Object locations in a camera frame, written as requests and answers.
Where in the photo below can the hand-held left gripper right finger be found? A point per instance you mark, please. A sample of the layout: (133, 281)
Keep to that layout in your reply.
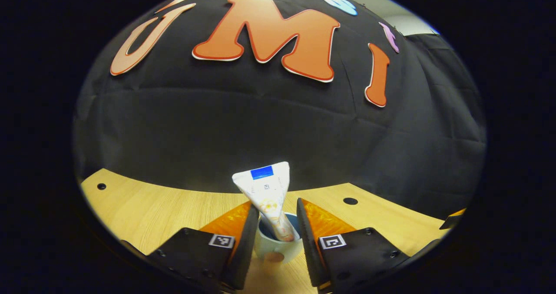
(310, 250)

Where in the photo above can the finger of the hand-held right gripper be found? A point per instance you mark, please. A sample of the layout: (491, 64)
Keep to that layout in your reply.
(454, 221)

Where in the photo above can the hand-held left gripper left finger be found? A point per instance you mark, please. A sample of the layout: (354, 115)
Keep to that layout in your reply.
(245, 255)

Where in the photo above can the white toothpaste tube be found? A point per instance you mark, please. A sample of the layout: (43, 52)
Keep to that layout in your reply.
(267, 189)

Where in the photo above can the wooden desktop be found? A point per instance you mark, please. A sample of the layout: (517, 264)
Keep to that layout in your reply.
(152, 211)

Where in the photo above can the black backdrop cloth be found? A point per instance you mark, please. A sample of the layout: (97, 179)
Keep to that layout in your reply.
(217, 129)

